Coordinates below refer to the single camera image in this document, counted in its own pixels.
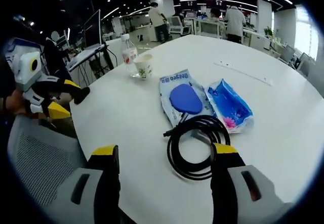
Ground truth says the dark monitor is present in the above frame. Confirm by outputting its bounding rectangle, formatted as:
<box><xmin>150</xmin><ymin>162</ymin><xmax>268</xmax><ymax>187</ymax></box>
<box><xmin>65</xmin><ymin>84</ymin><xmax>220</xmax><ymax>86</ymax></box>
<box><xmin>83</xmin><ymin>9</ymin><xmax>106</xmax><ymax>50</ymax></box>

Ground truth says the white side desk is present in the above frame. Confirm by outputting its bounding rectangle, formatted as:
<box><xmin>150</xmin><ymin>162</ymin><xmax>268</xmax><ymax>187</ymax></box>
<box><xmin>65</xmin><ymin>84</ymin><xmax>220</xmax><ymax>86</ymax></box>
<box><xmin>67</xmin><ymin>44</ymin><xmax>107</xmax><ymax>72</ymax></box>

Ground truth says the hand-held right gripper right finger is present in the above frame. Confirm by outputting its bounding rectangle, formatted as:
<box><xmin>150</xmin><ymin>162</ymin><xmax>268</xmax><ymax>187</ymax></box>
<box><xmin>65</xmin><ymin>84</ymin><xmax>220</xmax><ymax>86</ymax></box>
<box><xmin>210</xmin><ymin>143</ymin><xmax>294</xmax><ymax>224</ymax></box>

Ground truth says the black cable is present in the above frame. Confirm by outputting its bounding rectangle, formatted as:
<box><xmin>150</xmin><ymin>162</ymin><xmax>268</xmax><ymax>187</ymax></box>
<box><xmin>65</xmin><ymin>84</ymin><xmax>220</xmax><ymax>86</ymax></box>
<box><xmin>163</xmin><ymin>112</ymin><xmax>231</xmax><ymax>182</ymax></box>

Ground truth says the white paper cup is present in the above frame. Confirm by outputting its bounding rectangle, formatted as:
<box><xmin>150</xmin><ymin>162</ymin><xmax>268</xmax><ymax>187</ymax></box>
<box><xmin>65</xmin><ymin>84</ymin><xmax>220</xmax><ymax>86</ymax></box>
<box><xmin>133</xmin><ymin>54</ymin><xmax>154</xmax><ymax>81</ymax></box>

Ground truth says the blue tissue packet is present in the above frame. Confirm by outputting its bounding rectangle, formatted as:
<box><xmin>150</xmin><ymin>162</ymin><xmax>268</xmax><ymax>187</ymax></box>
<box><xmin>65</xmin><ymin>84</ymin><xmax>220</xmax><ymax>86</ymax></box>
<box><xmin>204</xmin><ymin>78</ymin><xmax>254</xmax><ymax>135</ymax></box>

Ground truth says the clear plastic water bottle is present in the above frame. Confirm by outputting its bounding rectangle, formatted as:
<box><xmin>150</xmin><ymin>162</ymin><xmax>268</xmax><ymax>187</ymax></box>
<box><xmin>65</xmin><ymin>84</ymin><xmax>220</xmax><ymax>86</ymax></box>
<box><xmin>120</xmin><ymin>33</ymin><xmax>139</xmax><ymax>78</ymax></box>

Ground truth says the wet wipes pack blue lid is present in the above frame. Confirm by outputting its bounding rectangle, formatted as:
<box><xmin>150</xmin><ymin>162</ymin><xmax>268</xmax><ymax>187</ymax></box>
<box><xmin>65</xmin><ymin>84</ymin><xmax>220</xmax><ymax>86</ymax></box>
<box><xmin>158</xmin><ymin>69</ymin><xmax>216</xmax><ymax>128</ymax></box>

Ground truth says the person's left hand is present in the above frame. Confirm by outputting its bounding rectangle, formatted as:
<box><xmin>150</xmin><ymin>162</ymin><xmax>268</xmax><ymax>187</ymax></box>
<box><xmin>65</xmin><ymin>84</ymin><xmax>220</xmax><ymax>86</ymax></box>
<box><xmin>4</xmin><ymin>91</ymin><xmax>34</xmax><ymax>120</ymax></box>

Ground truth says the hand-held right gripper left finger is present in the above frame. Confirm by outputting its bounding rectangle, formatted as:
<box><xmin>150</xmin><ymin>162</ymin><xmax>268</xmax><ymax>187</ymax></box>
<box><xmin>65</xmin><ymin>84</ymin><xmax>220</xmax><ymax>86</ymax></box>
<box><xmin>47</xmin><ymin>144</ymin><xmax>121</xmax><ymax>224</ymax></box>

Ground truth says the white table cable cover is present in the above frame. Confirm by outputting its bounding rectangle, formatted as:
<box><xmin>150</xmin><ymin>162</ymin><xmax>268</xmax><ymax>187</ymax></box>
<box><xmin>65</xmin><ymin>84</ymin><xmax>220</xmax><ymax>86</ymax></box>
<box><xmin>214</xmin><ymin>61</ymin><xmax>273</xmax><ymax>86</ymax></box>

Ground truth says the white table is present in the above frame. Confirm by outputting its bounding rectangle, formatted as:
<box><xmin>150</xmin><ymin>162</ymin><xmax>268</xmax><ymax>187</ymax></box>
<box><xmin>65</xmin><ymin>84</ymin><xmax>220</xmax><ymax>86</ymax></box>
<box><xmin>69</xmin><ymin>34</ymin><xmax>321</xmax><ymax>224</ymax></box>

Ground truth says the grey mesh office chair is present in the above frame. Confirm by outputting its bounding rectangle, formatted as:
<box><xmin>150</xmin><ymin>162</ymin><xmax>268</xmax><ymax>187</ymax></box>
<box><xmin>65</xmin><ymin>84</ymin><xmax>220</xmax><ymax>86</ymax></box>
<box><xmin>7</xmin><ymin>114</ymin><xmax>88</xmax><ymax>209</ymax></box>

